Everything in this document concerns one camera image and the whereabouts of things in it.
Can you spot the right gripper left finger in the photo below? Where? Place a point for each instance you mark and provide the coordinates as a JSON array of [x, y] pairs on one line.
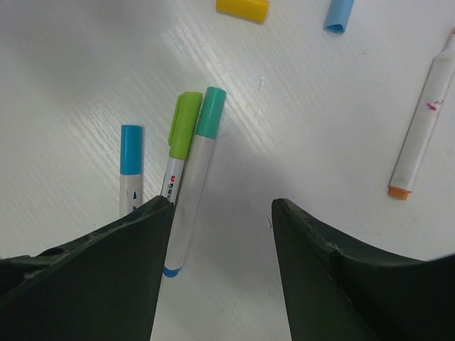
[[101, 286]]

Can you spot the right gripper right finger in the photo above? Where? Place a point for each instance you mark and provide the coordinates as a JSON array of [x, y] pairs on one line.
[[337, 287]]

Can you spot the teal cap pen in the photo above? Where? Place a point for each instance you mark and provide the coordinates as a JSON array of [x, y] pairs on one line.
[[194, 175]]

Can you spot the light green cap pen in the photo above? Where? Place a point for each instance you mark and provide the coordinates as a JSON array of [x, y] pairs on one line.
[[179, 139]]

